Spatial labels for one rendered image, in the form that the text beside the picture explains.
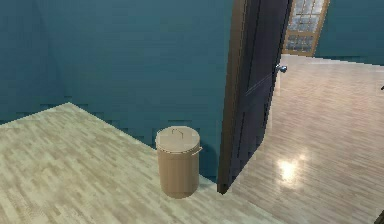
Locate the tan lidded bin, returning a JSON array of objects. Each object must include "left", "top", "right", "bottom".
[{"left": 154, "top": 125, "right": 204, "bottom": 200}]

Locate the dark room door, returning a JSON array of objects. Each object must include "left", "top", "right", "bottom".
[{"left": 216, "top": 0, "right": 295, "bottom": 195}]

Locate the wood framed window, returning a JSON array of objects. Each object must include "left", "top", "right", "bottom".
[{"left": 281, "top": 0, "right": 331, "bottom": 58}]

